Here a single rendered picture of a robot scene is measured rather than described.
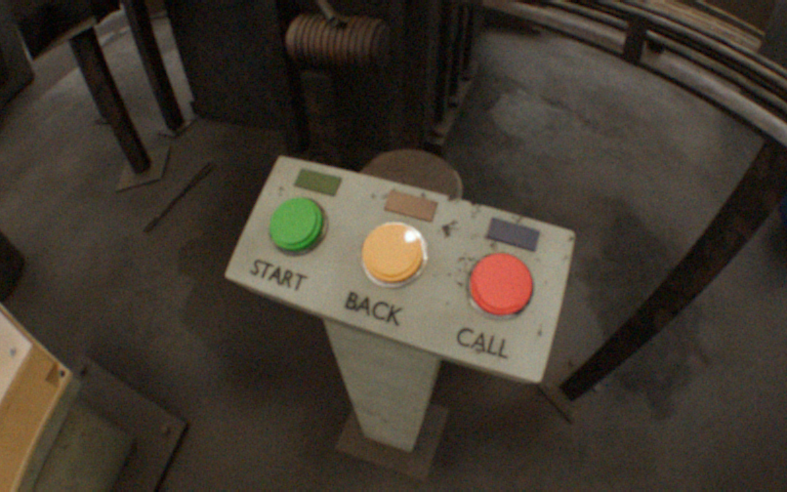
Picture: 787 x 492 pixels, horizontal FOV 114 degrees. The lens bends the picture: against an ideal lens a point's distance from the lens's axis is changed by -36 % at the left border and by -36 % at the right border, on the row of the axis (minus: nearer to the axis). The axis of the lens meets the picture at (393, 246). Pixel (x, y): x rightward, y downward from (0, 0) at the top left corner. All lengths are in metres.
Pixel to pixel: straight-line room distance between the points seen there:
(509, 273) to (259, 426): 0.71
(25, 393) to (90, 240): 0.89
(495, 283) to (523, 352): 0.05
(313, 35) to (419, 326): 0.72
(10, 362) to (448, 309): 0.58
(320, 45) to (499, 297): 0.72
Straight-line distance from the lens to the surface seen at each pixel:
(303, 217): 0.28
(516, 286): 0.25
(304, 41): 0.89
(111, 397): 1.06
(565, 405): 0.91
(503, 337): 0.26
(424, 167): 0.46
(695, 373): 1.16
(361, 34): 0.83
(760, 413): 1.30
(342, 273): 0.27
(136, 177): 1.57
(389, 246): 0.26
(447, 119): 1.36
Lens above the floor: 0.82
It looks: 52 degrees down
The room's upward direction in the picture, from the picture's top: straight up
